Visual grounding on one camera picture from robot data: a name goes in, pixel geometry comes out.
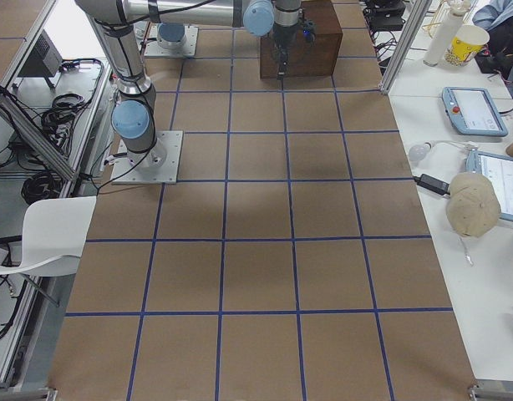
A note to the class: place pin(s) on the upper blue teach pendant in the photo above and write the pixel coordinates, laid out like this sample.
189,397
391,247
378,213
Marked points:
472,111

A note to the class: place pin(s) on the lower blue teach pendant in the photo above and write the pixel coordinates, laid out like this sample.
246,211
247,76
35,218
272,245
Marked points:
499,170

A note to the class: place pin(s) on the dark brown wooden cabinet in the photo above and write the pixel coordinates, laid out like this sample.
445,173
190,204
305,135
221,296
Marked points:
305,59

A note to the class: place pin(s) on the blue teach pendant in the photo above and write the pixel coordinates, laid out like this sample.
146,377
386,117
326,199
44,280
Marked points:
499,170
472,111

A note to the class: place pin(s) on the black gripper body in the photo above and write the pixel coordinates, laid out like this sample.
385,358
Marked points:
281,38

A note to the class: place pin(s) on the white light bulb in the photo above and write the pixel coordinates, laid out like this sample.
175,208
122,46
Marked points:
419,152

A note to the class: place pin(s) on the white plastic chair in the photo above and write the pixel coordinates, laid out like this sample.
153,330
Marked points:
53,237

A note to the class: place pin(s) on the beige baseball cap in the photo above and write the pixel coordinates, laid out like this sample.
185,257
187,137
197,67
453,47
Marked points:
473,208

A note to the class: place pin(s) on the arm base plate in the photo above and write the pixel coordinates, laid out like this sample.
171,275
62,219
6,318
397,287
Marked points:
160,165
188,50

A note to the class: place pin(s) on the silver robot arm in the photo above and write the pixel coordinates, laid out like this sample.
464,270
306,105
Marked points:
170,36
113,23

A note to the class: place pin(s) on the black power brick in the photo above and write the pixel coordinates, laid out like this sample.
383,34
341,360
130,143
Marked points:
432,184

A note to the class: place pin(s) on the aluminium frame post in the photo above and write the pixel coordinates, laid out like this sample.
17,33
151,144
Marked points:
411,28

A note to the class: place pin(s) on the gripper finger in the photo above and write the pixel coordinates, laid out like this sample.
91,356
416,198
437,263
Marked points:
279,60
284,60

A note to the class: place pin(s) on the white cardboard tube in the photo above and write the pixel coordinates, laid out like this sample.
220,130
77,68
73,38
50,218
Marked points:
444,35

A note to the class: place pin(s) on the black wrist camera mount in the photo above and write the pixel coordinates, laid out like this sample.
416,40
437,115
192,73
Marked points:
308,28

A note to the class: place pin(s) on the yellow popcorn cup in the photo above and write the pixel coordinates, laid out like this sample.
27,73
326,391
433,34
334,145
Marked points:
468,41

